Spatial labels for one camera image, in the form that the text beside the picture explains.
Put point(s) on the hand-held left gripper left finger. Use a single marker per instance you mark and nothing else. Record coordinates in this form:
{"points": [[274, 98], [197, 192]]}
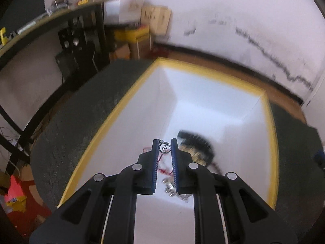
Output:
{"points": [[153, 167]]}

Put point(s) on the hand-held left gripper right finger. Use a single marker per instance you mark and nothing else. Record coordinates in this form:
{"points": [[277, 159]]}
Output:
{"points": [[175, 167]]}

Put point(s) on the small round silver pendant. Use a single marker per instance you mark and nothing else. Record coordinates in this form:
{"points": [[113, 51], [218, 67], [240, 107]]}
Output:
{"points": [[165, 148]]}

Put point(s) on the black and gold wristwatch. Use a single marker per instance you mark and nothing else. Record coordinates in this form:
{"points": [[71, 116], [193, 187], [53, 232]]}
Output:
{"points": [[200, 143]]}

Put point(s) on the yellow cardboard box white inside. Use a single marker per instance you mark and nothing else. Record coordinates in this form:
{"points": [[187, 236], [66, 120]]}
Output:
{"points": [[203, 101]]}

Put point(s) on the brown cardboard box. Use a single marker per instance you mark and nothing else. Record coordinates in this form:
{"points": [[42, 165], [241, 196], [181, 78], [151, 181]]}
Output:
{"points": [[120, 52]]}

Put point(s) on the red paper bag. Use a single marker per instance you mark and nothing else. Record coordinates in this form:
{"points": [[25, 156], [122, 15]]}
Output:
{"points": [[25, 203]]}

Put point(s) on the yellow and black carton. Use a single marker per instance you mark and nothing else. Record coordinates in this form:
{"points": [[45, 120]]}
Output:
{"points": [[130, 33]]}

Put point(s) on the yellow and brown cardboard boxes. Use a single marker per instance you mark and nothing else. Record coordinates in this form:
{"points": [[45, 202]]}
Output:
{"points": [[158, 17]]}

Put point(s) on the white gift bag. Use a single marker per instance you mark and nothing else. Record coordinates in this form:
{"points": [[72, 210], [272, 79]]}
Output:
{"points": [[121, 5]]}

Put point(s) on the black desk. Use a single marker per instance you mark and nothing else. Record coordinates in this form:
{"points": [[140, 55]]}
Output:
{"points": [[50, 15]]}

